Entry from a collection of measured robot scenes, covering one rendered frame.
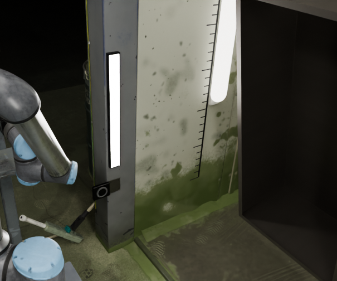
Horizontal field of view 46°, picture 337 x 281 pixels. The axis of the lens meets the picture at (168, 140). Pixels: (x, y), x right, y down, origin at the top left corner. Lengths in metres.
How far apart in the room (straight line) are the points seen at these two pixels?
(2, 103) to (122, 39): 0.93
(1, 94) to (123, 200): 1.41
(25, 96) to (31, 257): 0.52
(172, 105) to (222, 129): 0.49
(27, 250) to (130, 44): 1.04
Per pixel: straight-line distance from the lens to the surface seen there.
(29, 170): 1.61
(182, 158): 2.46
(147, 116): 2.15
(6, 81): 1.11
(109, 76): 1.91
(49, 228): 2.45
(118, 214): 2.41
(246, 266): 2.55
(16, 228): 2.44
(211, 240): 2.65
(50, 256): 1.35
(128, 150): 2.18
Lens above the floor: 1.88
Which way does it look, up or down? 31 degrees down
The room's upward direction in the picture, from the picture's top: 4 degrees clockwise
